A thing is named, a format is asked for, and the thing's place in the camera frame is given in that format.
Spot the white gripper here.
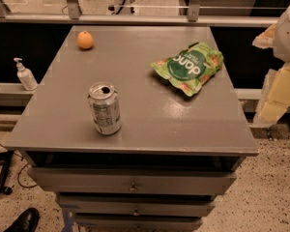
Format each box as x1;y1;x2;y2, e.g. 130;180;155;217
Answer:
252;6;290;128

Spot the green rice chip bag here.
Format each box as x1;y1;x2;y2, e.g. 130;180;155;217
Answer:
151;43;223;97

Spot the silver 7up can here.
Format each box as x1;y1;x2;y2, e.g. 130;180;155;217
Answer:
88;82;122;135

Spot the grey drawer cabinet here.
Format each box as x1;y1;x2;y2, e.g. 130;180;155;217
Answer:
4;25;260;232

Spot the orange fruit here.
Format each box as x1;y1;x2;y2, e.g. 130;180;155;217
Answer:
77;31;94;49

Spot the bottom grey drawer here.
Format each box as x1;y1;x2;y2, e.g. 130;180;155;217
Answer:
74;215;202;231

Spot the grey drawer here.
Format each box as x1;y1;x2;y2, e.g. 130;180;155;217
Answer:
28;167;236;195
74;215;202;231
57;195;215;217

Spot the white pump sanitizer bottle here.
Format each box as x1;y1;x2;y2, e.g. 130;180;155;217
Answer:
14;57;38;91

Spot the middle grey drawer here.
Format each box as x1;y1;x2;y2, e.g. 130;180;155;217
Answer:
57;195;215;217

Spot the top grey drawer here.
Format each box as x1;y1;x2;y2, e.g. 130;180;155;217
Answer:
28;167;236;195

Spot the metal window railing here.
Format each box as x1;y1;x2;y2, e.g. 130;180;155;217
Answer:
0;0;290;27

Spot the black stand leg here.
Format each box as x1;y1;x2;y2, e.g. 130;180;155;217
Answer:
0;151;14;195

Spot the black leather shoe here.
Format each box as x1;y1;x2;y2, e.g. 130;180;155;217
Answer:
4;208;40;232

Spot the black floor cable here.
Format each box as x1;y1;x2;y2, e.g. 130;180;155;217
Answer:
0;135;39;189

